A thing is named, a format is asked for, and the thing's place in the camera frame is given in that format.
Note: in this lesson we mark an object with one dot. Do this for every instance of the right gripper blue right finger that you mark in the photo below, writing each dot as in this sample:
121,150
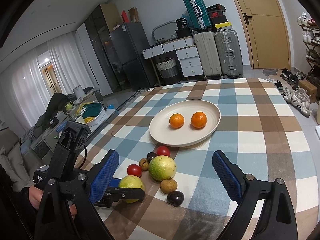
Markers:
230,174

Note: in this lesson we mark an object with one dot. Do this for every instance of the brown longan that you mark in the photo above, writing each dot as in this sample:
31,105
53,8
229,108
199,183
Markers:
143,163
167,186

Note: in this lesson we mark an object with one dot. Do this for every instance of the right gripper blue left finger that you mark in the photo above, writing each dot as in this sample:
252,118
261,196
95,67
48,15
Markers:
100,175

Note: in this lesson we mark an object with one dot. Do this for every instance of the cardboard box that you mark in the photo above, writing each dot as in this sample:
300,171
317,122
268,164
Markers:
310,89

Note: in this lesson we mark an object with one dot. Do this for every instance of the large green passion fruit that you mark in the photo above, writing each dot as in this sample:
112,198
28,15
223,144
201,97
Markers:
162,167

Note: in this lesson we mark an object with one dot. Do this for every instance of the person's left hand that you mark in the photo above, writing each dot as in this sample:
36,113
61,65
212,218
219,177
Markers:
35,196

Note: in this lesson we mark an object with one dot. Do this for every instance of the left orange mandarin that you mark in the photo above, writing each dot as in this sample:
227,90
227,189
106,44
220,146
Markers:
176,121

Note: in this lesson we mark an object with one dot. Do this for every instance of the teal suitcase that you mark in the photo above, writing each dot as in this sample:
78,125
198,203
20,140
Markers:
198,14

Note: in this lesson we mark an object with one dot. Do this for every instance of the cream round plate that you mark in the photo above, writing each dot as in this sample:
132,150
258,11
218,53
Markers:
161,130

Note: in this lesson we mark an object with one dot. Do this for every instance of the white curtain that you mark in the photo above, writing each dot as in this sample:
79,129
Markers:
24,92

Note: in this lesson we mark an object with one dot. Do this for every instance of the orange mandarin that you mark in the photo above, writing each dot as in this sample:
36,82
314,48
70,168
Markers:
176,121
198,120

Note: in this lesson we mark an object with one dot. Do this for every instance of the shoe rack with shoes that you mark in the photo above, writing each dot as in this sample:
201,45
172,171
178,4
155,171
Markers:
310,33

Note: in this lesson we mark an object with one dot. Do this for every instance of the beige suitcase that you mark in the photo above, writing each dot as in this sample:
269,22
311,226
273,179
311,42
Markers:
207,50

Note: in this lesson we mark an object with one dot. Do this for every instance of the dark plum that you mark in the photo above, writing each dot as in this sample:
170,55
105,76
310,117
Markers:
175,198
150,156

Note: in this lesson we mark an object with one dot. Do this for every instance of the right orange mandarin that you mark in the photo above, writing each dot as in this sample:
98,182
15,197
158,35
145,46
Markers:
198,120

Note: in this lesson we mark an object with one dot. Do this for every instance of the wooden door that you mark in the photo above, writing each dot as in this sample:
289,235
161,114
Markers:
266,33

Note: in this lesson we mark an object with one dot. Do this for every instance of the black refrigerator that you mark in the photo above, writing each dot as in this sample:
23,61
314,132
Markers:
130,41

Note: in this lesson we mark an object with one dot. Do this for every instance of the woven laundry basket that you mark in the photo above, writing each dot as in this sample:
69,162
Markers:
167,68

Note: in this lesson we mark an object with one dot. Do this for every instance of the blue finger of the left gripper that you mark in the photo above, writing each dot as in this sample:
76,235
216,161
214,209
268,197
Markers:
114,183
106,201

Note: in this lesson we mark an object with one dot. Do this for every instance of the white drawer desk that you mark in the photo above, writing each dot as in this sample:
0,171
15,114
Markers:
186,52

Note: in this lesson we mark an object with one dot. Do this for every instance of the silver suitcase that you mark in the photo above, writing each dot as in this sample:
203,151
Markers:
229,51

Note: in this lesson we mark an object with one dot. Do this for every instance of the red tomato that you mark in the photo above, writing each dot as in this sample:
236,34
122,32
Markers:
134,170
163,150

